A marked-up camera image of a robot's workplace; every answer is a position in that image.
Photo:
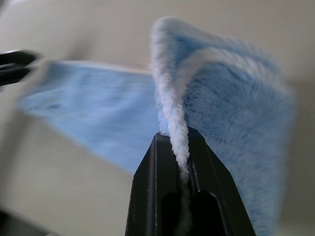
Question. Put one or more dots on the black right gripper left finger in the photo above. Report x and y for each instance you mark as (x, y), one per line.
(152, 196)

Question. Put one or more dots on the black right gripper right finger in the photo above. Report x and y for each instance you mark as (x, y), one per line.
(211, 209)

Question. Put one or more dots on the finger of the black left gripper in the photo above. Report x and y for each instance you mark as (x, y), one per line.
(17, 57)
(12, 75)

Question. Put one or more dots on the blue fluffy towel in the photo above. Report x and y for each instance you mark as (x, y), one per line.
(98, 98)

